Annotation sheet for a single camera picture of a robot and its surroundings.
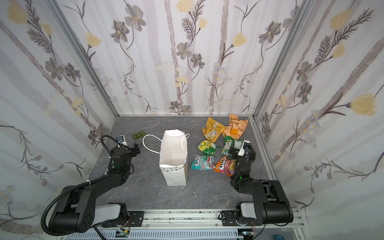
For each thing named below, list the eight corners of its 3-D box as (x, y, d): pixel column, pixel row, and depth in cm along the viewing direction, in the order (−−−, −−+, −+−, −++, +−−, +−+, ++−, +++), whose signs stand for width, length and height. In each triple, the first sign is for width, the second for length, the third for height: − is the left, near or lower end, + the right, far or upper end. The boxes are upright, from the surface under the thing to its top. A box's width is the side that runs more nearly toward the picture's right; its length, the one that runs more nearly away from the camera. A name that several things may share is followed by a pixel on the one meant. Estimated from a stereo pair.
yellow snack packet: (197, 132, 112) (198, 127, 107) (208, 122, 118) (209, 116, 114) (213, 142, 106) (214, 138, 101) (224, 131, 112) (225, 126, 107)
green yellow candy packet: (197, 151, 101) (197, 145, 95) (202, 143, 105) (203, 138, 99) (212, 158, 97) (213, 153, 92) (217, 150, 101) (218, 144, 96)
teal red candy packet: (191, 171, 93) (191, 167, 88) (192, 158, 98) (191, 154, 94) (215, 171, 93) (216, 167, 88) (213, 159, 98) (214, 154, 94)
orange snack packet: (220, 134, 109) (221, 129, 105) (229, 117, 120) (231, 113, 116) (238, 142, 105) (240, 137, 101) (246, 124, 116) (248, 119, 111)
